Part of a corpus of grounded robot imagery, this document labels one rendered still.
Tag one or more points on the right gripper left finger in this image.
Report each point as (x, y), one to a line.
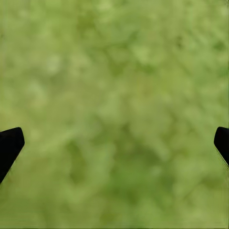
(11, 143)

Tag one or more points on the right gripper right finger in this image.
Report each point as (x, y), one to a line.
(221, 141)

